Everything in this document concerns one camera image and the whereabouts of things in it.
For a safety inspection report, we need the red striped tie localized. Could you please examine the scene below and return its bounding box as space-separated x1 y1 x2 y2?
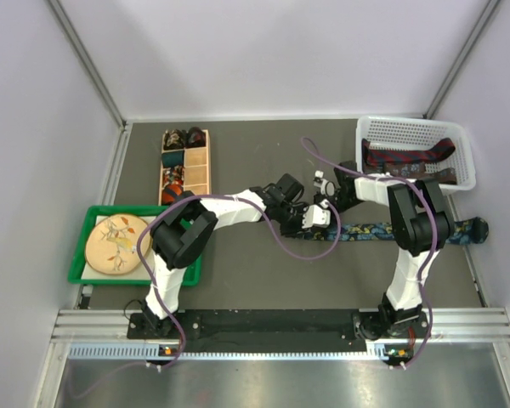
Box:
361 138 456 167

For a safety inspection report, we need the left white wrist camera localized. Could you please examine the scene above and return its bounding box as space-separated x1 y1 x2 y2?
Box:
302 199 331 229

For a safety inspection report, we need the purple cable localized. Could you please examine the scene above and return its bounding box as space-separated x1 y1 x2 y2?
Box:
136 194 342 373
300 135 443 369

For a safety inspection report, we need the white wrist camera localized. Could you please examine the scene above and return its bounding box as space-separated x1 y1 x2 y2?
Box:
302 199 331 229
314 170 336 196

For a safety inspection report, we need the blue floral tie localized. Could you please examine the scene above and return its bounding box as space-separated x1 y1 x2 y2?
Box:
295 217 490 246

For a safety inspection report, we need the dark red rolled tie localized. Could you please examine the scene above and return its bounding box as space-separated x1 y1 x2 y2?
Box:
185 127 207 149

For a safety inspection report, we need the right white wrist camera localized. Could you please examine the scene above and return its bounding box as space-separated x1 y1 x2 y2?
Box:
314 170 336 196

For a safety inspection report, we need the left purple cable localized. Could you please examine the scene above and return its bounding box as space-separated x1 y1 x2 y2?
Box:
136 194 342 373

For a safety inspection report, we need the grey slotted cable duct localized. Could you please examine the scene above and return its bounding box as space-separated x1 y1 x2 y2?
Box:
67 342 390 361

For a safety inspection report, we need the beige patterned rolled tie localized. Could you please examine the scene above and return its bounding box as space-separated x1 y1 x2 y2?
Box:
162 128 186 151

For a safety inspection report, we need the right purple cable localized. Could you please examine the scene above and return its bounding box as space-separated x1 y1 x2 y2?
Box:
300 135 443 369

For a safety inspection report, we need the multicolour patterned rolled tie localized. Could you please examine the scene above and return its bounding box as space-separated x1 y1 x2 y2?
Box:
162 165 184 185

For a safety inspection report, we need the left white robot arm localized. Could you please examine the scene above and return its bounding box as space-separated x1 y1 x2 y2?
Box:
131 173 308 339

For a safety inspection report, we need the round wooden embroidered plate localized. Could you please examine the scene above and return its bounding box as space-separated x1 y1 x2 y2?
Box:
84 213 148 277

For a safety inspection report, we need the brown patterned tie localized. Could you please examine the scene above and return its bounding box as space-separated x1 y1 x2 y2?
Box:
363 163 457 185

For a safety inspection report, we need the green plastic tray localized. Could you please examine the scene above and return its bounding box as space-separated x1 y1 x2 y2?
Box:
66 204 202 288

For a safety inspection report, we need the orange blue rolled tie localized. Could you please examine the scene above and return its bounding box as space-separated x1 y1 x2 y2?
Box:
161 183 184 205

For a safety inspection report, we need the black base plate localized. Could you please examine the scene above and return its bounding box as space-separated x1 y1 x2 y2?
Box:
126 308 431 343

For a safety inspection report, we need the wooden compartment box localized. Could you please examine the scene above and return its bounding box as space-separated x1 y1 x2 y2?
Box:
158 129 212 206

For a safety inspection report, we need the dark green rolled tie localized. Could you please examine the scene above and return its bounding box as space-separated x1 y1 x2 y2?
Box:
161 150 184 168

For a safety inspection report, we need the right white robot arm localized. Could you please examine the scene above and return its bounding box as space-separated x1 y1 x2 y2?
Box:
307 165 453 340

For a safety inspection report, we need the white plastic basket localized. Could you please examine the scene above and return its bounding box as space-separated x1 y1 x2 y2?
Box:
355 116 476 195

